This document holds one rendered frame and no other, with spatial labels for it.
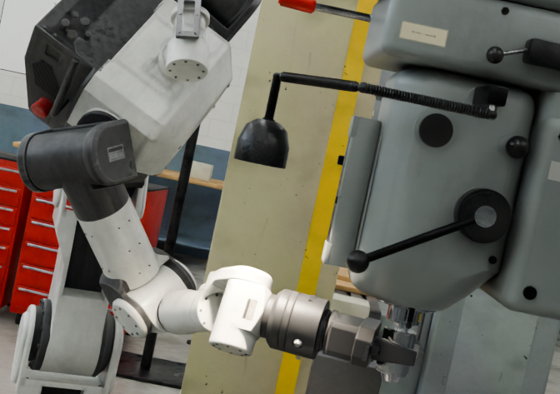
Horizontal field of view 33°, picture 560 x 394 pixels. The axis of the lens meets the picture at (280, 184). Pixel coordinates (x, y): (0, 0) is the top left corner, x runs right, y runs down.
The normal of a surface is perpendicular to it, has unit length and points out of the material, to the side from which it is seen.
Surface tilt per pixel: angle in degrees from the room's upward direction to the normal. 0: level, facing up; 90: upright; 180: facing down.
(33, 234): 90
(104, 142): 73
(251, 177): 90
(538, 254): 90
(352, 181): 90
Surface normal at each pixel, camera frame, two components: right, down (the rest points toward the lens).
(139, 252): 0.69, 0.17
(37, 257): -0.11, 0.03
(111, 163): 0.91, -0.09
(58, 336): 0.36, -0.04
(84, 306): 0.31, 0.21
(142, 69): 0.39, -0.40
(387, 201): -0.60, -0.08
